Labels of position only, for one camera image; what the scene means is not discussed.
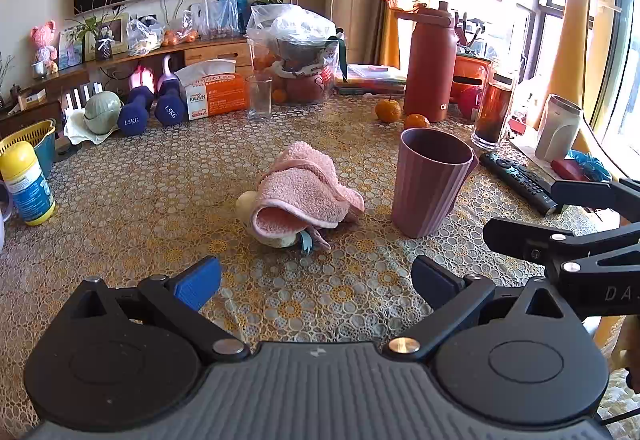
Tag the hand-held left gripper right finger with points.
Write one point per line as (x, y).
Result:
(434, 284)

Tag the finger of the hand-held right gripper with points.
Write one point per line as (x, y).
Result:
(520, 237)
(585, 194)

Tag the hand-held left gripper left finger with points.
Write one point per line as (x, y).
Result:
(197, 282)

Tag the pink ribbed cup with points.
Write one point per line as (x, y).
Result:
(430, 185)

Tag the pink towel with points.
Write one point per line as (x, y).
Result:
(300, 180)

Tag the black remote control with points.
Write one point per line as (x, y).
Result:
(515, 175)

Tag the white grey tumbler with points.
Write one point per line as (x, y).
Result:
(555, 130)

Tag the cream plush toy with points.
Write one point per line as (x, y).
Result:
(245, 209)

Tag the glass of dark drink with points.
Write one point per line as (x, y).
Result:
(492, 115)

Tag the orange slotted container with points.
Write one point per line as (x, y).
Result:
(470, 75)

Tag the blue dumbbell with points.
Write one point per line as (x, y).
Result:
(170, 107)
(135, 112)

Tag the orange with stem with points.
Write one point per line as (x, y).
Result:
(388, 111)

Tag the orange white tissue box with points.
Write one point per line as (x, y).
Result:
(220, 95)

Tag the red water bottle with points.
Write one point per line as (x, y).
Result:
(430, 70)

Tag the white cloth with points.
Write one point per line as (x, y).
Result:
(75, 132)

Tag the green round pot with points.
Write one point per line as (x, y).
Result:
(102, 112)

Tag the clear drinking glass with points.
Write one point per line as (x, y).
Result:
(259, 97)

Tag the yellow blue canister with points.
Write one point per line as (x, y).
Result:
(27, 185)

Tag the small orange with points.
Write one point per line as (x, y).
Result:
(278, 95)

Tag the pink kettlebell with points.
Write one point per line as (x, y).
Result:
(167, 72)

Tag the stack of folders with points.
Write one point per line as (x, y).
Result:
(370, 77)

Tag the yellow colander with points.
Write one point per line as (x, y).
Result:
(25, 132)

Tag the wooden television cabinet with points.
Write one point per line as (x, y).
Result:
(215, 52)

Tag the pile of oranges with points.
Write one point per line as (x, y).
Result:
(180, 36)

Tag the clear plastic bag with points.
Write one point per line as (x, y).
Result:
(145, 35)

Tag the small potted plant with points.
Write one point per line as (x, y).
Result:
(103, 47)

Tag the picture card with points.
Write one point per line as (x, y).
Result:
(70, 50)

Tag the blender under plastic bag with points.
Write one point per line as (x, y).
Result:
(300, 32)

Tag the pink bear figure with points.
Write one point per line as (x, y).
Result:
(44, 42)

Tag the photo frame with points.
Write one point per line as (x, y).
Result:
(117, 30)

